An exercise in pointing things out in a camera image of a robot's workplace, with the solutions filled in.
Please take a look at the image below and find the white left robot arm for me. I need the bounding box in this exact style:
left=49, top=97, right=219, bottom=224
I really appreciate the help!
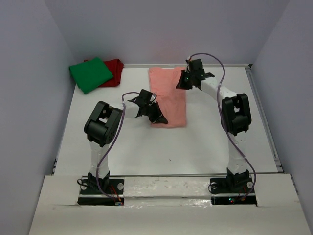
left=84, top=89, right=168, bottom=193

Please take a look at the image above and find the red folded t shirt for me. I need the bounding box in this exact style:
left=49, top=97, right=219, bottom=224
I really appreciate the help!
left=99, top=59, right=124, bottom=87

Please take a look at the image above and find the pink t shirt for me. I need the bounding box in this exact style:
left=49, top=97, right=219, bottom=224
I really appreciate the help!
left=148, top=67, right=186, bottom=128

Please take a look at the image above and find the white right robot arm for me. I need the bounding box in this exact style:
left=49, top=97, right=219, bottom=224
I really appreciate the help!
left=176, top=59, right=253, bottom=195

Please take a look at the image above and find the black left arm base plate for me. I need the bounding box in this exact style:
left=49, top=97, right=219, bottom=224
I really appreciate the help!
left=77, top=177, right=125, bottom=206

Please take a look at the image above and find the green folded t shirt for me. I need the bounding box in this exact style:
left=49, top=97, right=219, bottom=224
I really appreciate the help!
left=69, top=57, right=113, bottom=94

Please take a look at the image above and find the white front cover board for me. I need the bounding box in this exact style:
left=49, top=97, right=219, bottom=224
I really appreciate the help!
left=30, top=174, right=311, bottom=235

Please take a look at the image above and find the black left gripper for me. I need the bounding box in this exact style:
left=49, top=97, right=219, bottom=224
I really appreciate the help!
left=144, top=102, right=168, bottom=124

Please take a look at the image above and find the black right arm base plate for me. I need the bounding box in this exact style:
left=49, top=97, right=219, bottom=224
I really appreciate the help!
left=208, top=178, right=257, bottom=206

